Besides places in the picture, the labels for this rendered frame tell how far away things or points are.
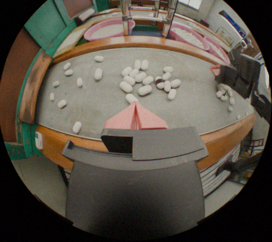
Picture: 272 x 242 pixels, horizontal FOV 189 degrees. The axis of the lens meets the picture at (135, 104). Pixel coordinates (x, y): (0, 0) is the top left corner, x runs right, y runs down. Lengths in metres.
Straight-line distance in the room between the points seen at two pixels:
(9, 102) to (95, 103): 0.39
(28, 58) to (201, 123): 0.70
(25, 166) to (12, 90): 1.08
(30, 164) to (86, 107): 1.29
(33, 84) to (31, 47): 0.19
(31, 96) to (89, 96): 0.27
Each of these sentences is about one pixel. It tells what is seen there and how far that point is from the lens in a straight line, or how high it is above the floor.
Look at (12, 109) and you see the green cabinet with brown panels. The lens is 0.45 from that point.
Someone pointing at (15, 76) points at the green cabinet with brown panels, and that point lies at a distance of 0.46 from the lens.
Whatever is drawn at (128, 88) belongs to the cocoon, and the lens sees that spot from 0.19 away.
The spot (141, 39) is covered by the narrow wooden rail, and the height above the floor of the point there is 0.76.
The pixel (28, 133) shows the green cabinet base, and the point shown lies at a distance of 0.46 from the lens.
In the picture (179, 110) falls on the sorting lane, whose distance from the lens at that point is 0.23.
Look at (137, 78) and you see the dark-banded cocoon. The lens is 0.21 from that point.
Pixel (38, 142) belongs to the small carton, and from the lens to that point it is 0.40.
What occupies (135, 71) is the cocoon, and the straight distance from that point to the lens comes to 0.22.
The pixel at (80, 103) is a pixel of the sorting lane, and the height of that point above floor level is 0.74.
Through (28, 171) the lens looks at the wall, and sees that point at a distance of 1.44.
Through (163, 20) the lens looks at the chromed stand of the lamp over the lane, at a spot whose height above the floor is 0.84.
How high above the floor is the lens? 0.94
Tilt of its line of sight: 76 degrees down
